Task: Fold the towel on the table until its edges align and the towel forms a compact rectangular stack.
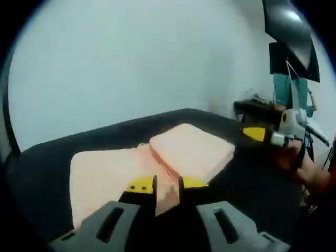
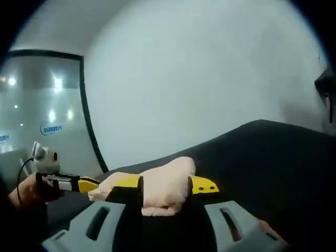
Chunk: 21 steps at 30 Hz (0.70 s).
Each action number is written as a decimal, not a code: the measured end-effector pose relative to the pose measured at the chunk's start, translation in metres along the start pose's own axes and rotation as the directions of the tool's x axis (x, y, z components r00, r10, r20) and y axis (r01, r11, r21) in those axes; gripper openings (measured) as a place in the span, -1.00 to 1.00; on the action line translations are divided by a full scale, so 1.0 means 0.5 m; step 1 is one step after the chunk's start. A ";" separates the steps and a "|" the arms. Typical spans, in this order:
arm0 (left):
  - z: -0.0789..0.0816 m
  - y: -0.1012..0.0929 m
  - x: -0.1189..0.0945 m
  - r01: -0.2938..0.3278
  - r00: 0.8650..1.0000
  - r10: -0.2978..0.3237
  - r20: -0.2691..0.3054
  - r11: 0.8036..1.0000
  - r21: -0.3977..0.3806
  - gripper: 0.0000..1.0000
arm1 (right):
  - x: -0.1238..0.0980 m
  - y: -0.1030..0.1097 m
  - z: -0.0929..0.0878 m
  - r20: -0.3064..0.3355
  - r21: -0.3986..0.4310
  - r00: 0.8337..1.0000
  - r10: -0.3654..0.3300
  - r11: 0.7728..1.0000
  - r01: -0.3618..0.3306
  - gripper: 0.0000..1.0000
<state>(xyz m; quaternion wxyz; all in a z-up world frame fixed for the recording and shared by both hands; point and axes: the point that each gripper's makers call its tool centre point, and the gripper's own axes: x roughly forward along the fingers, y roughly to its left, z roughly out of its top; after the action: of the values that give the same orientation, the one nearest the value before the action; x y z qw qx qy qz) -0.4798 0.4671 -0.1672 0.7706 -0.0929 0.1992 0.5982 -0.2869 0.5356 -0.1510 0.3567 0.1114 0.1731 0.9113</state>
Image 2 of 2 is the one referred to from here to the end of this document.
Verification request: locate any pink fluffy towel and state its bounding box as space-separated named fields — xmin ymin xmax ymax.
xmin=88 ymin=156 xmax=197 ymax=217

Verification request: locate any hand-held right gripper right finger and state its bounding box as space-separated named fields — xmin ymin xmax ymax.
xmin=186 ymin=175 xmax=290 ymax=252

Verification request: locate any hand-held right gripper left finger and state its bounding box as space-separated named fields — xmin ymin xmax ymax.
xmin=41 ymin=175 xmax=144 ymax=252

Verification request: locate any dark object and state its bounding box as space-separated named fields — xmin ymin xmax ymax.
xmin=314 ymin=65 xmax=336 ymax=124

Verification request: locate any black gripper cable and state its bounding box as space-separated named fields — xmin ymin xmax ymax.
xmin=16 ymin=156 xmax=37 ymax=196

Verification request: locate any frosted glass partition black frame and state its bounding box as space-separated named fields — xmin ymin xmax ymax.
xmin=0 ymin=49 xmax=110 ymax=174

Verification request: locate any black table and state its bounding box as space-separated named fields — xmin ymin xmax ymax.
xmin=46 ymin=119 xmax=336 ymax=252

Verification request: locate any person's left hand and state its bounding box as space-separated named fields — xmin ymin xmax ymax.
xmin=7 ymin=173 xmax=64 ymax=209

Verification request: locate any person's right hand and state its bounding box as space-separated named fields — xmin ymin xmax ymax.
xmin=230 ymin=219 xmax=289 ymax=244

